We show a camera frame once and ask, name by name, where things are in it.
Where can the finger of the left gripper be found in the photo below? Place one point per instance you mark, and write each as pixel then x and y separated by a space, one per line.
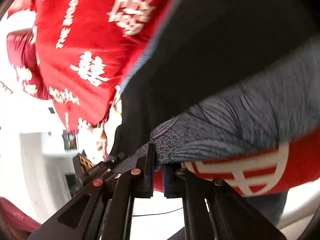
pixel 86 171

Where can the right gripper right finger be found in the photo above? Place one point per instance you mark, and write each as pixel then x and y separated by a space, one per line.
pixel 213 209

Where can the black pants grey waistband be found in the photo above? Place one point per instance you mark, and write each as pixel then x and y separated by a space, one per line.
pixel 223 78

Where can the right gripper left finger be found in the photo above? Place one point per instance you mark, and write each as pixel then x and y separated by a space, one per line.
pixel 103 208

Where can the red sofa with white characters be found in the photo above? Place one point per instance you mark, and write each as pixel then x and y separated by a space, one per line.
pixel 78 52

